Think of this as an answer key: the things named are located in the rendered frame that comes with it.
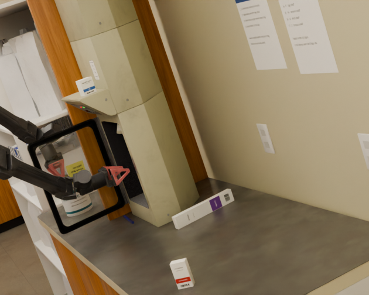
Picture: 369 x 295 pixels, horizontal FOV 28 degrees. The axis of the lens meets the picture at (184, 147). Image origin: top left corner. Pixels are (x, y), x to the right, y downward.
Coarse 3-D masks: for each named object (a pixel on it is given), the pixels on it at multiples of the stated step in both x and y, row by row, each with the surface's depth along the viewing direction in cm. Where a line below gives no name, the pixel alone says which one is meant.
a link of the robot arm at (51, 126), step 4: (52, 124) 300; (56, 124) 302; (44, 128) 302; (48, 128) 300; (52, 128) 299; (56, 128) 301; (60, 128) 303; (40, 132) 302; (44, 132) 300; (48, 132) 300; (52, 132) 300; (28, 136) 298; (36, 136) 303; (40, 136) 300; (44, 136) 301; (28, 140) 299; (32, 140) 299
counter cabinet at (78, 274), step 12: (60, 252) 361; (72, 264) 339; (84, 264) 305; (72, 276) 356; (84, 276) 319; (96, 276) 290; (72, 288) 373; (84, 288) 333; (96, 288) 302; (108, 288) 275; (348, 288) 194; (360, 288) 195
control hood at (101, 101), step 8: (72, 96) 291; (80, 96) 280; (88, 96) 270; (96, 96) 271; (104, 96) 272; (80, 104) 279; (88, 104) 270; (96, 104) 271; (104, 104) 272; (112, 104) 274; (104, 112) 273; (112, 112) 274
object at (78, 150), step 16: (48, 144) 295; (64, 144) 298; (80, 144) 301; (96, 144) 304; (48, 160) 295; (64, 160) 298; (80, 160) 301; (96, 160) 304; (64, 176) 298; (96, 192) 305; (112, 192) 308; (64, 208) 299; (80, 208) 302; (96, 208) 305; (64, 224) 299
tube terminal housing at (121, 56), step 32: (128, 32) 280; (96, 64) 275; (128, 64) 275; (128, 96) 276; (160, 96) 293; (128, 128) 277; (160, 128) 287; (160, 160) 282; (160, 192) 283; (192, 192) 300; (160, 224) 284
